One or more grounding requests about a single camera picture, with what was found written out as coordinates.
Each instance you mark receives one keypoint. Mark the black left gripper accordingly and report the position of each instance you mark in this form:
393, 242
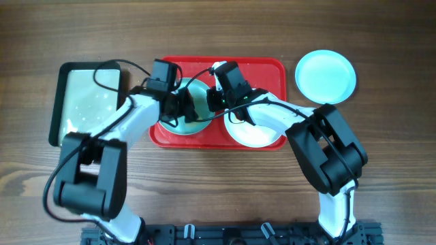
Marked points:
185, 108

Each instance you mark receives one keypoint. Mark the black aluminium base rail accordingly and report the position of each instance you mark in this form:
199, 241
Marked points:
294, 234

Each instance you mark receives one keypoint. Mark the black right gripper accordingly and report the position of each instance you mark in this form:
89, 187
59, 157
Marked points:
213, 104

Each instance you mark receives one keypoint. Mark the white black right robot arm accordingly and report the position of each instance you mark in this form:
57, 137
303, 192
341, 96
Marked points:
327, 150

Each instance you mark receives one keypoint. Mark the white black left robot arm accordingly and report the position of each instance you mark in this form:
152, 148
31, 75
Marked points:
91, 177

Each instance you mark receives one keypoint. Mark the white plate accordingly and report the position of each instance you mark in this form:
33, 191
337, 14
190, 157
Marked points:
249, 135

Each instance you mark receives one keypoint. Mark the black rectangular water tray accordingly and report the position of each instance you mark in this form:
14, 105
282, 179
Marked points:
80, 104

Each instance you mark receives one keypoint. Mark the red plastic serving tray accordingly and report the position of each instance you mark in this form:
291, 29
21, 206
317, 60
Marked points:
260, 72

